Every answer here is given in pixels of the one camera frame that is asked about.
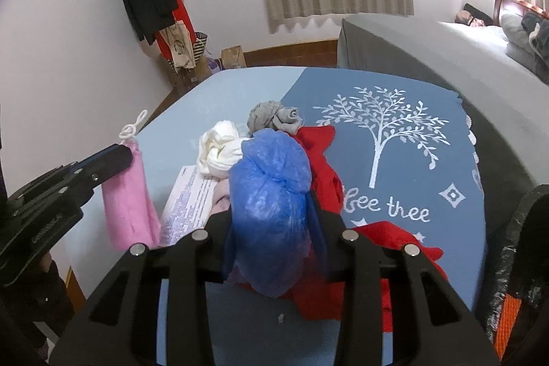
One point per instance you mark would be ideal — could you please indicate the blue plastic bag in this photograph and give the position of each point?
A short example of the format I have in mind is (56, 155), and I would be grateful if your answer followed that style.
(268, 203)

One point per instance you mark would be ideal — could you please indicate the white cloth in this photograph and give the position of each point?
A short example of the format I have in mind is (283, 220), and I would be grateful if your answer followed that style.
(221, 153)

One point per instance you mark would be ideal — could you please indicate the folded grey bedding pile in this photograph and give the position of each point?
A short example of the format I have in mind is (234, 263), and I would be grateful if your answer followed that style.
(514, 36)

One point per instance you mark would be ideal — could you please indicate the beige tote bag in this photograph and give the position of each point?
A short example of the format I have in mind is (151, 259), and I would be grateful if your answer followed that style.
(178, 44)

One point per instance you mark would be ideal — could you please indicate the brown paper bag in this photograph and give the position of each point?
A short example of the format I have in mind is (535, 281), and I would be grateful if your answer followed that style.
(233, 58)

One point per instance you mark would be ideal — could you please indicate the blue tree print tablecloth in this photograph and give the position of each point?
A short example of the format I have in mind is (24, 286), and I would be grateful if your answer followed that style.
(386, 126)

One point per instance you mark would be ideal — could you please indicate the cardboard box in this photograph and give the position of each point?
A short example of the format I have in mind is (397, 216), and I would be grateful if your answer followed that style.
(188, 76)

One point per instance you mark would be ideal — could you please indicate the grey bed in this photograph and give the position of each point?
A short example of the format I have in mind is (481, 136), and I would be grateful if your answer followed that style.
(429, 48)

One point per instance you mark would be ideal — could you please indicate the white printed paper box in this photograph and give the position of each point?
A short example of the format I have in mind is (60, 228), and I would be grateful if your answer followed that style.
(188, 203)

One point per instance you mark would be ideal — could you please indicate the bin with black liner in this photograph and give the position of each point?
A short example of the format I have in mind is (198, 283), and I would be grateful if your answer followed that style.
(529, 246)

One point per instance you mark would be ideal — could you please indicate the dark bedside bundle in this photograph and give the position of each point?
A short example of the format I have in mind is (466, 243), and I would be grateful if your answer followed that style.
(469, 16)

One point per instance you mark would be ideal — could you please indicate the pink towel with white loop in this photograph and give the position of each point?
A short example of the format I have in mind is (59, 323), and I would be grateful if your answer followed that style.
(126, 207)

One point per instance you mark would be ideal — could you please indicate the dark wooden headboard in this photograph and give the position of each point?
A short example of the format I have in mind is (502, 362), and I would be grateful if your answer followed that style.
(508, 3)

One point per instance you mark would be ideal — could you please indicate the orange cloth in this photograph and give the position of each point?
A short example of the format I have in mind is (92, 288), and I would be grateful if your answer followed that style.
(508, 323)

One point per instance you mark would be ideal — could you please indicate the red cloth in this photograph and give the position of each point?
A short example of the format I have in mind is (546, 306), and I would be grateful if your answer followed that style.
(386, 237)
(321, 164)

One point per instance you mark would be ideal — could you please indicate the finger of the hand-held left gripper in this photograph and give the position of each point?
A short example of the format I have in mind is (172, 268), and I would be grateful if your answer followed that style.
(55, 205)
(111, 160)

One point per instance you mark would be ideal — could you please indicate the dark grey garment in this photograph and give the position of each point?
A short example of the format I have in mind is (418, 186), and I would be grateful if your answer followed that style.
(536, 27)

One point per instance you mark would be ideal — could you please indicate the striped bag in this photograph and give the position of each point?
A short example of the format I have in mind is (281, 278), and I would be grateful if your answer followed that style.
(201, 46)

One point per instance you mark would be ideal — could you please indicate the red garment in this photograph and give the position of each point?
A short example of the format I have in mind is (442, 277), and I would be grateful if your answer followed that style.
(182, 12)

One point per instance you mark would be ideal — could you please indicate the pale pink cloth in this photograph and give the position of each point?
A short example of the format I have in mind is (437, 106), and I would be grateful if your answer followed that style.
(222, 198)

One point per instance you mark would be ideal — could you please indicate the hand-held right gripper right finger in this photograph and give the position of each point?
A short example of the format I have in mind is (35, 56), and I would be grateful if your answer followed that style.
(339, 246)

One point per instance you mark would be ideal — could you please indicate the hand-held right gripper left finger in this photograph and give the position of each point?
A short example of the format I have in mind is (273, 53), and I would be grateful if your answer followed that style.
(214, 233)

